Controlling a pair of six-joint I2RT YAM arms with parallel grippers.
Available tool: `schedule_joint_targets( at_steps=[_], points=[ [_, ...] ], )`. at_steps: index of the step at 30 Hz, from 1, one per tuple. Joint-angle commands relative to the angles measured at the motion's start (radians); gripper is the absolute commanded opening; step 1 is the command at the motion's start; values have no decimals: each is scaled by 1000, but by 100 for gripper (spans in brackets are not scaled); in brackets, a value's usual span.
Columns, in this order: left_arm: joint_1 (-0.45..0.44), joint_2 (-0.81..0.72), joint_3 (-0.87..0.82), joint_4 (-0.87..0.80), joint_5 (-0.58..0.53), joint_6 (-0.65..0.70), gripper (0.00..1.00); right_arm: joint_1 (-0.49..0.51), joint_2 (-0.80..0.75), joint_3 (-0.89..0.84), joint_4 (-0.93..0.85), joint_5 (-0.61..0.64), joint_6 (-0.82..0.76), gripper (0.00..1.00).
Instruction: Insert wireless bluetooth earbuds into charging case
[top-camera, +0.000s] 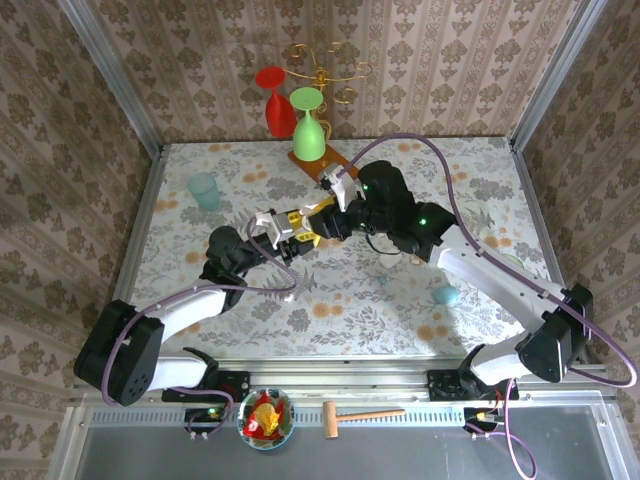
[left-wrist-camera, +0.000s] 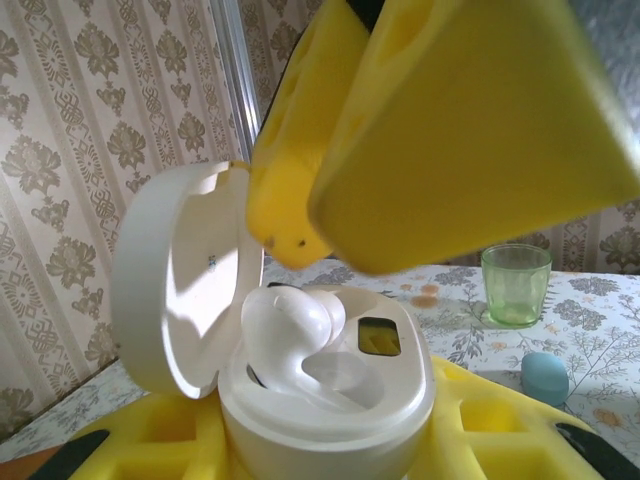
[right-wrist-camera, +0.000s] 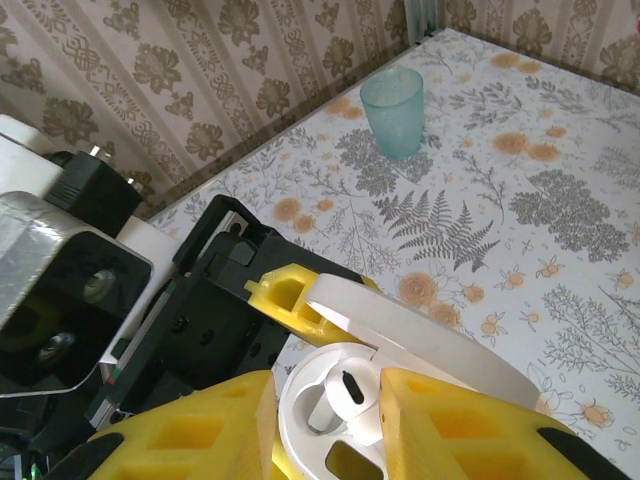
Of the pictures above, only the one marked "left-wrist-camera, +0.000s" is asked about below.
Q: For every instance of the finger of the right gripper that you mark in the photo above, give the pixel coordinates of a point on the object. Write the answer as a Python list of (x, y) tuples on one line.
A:
[(290, 175), (475, 125)]

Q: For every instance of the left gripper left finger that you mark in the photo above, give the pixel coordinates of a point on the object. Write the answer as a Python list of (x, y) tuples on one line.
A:
[(165, 440)]

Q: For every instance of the white round earbud case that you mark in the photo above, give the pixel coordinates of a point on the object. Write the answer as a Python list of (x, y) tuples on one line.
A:
[(325, 440)]

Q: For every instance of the green glass cup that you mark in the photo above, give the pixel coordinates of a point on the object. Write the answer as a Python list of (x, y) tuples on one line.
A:
[(515, 295)]

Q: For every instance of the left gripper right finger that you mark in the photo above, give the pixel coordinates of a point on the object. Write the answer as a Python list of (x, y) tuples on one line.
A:
[(490, 425)]

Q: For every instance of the aluminium frame post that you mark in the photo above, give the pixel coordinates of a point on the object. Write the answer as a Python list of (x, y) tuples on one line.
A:
[(235, 75)]

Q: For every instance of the blue earbud charging case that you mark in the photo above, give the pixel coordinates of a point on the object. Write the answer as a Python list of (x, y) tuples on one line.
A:
[(545, 380)]

